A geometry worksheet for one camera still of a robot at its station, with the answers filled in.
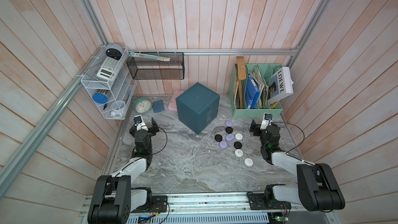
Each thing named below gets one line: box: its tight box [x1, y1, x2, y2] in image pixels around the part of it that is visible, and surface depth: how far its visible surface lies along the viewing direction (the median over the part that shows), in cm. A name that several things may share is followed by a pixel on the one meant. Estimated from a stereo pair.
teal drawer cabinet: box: [175, 81, 221, 135], surface depth 92 cm
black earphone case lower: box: [233, 141, 243, 149], surface depth 95 cm
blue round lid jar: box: [91, 92, 108, 104], surface depth 79 cm
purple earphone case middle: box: [225, 133, 235, 142], surface depth 97 cm
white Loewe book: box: [267, 66, 294, 105], surface depth 92 cm
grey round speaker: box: [105, 43, 124, 61], surface depth 83 cm
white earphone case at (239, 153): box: [234, 148, 244, 158], surface depth 90 cm
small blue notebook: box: [152, 99, 165, 114], surface depth 113 cm
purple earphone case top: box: [224, 119, 234, 128], surface depth 105 cm
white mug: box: [110, 100, 126, 117], surface depth 93 cm
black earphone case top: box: [225, 126, 234, 134], surface depth 101 cm
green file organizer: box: [228, 63, 283, 118], surface depth 103 cm
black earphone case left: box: [214, 133, 223, 142], surface depth 98 cm
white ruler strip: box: [128, 51, 172, 62], surface depth 93 cm
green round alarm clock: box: [133, 96, 152, 115], surface depth 106 cm
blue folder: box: [245, 75, 261, 109], surface depth 100 cm
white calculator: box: [96, 56, 122, 82], surface depth 79 cm
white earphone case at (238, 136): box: [234, 132, 244, 141], surface depth 97 cm
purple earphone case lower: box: [219, 141, 228, 149], surface depth 95 cm
